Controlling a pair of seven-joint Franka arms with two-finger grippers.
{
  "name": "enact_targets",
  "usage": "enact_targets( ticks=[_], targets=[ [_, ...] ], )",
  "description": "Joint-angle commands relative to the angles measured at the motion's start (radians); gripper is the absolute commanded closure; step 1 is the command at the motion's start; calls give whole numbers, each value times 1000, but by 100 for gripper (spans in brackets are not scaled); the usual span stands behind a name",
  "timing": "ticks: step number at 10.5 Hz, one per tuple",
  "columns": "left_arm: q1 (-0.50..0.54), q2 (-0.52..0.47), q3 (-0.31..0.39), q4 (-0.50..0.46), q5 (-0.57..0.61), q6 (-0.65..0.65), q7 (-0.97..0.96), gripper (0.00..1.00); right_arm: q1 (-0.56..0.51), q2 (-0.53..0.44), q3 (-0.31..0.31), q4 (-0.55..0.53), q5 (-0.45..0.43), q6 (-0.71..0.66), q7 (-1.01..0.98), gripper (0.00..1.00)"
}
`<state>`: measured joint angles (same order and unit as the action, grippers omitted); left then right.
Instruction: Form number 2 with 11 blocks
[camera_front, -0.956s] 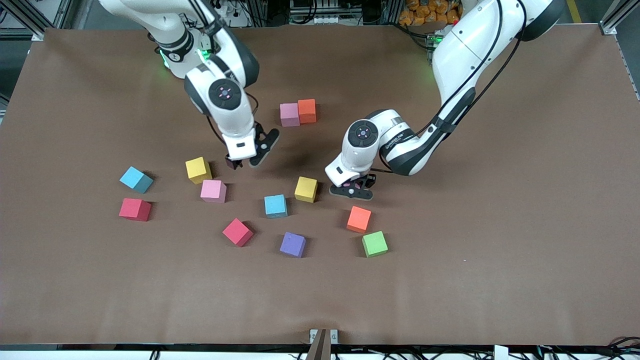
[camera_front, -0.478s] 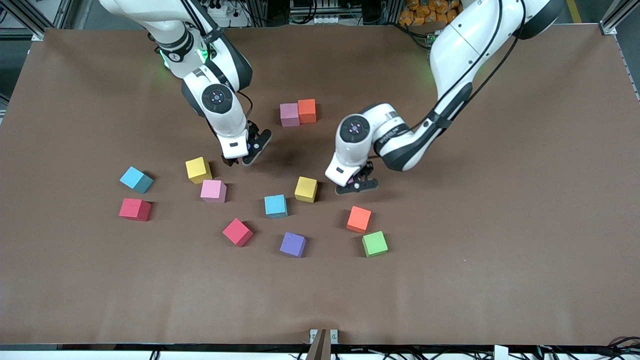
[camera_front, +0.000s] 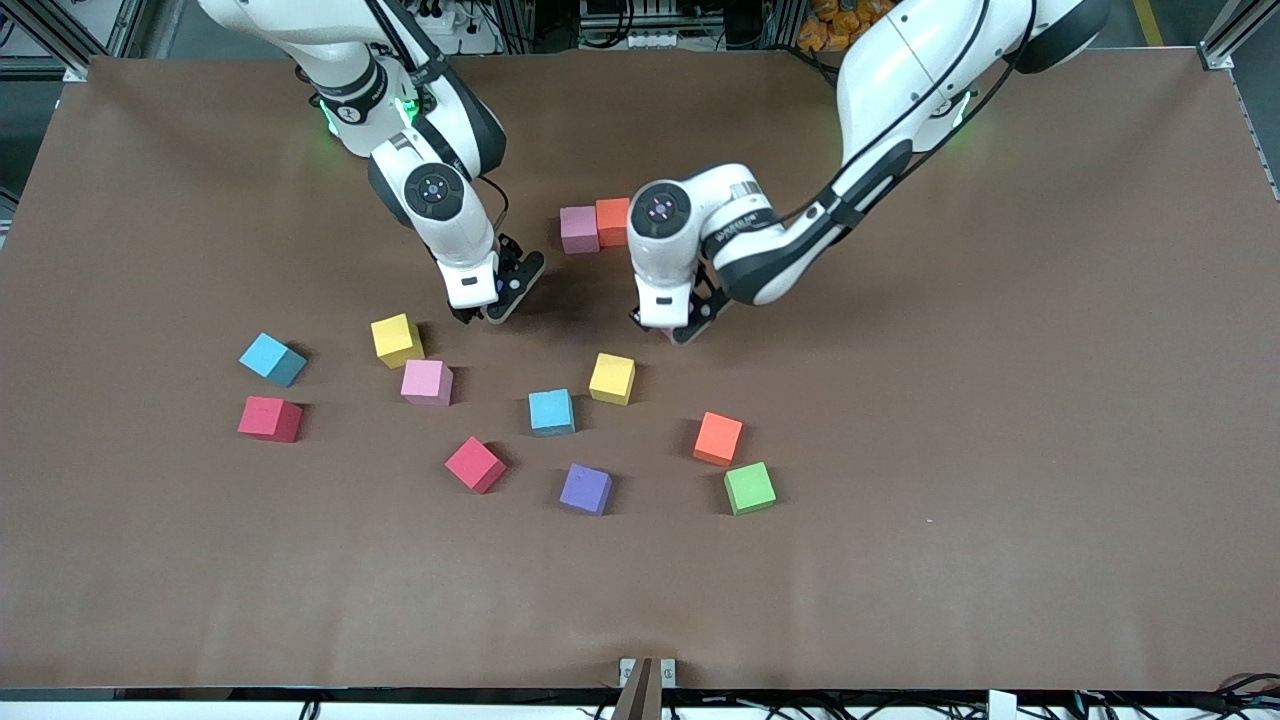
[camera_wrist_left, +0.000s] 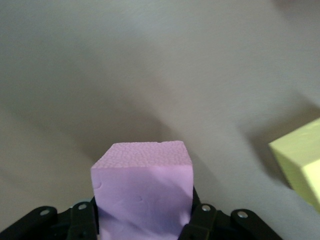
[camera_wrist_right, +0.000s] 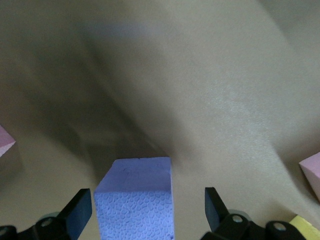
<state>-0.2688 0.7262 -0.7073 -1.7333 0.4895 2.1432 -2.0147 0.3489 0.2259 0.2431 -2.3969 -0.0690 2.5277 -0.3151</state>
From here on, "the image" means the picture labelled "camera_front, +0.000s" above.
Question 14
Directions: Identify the yellow foam cube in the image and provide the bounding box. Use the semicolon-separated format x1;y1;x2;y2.
588;352;637;406
370;313;426;369

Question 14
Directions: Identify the blue foam cube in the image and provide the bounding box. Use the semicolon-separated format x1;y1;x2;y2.
238;332;309;389
528;388;578;438

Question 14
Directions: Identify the red foam cube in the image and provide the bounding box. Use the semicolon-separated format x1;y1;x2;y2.
237;396;304;444
444;436;508;495

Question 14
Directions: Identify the green foam cube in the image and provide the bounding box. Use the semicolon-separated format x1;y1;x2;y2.
723;461;778;516

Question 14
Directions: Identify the brown table cover sheet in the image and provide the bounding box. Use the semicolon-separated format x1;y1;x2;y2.
0;48;1280;693

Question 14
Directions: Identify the white power strip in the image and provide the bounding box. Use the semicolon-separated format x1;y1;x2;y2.
415;0;501;58

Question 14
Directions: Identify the grey equipment rack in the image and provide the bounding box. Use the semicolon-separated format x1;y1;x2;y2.
578;0;701;51

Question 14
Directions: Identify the orange snack bag pile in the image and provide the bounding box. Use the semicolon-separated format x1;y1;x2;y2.
797;0;901;54

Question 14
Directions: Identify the black camera cable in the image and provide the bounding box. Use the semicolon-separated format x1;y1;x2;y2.
365;0;513;241

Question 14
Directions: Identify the small metal bracket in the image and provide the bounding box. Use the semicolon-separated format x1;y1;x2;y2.
619;657;677;689

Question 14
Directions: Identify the brown camera post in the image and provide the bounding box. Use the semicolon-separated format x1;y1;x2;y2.
611;657;664;720

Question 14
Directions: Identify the aluminium frame profile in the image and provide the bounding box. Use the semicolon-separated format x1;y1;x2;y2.
0;0;151;83
1195;0;1280;71

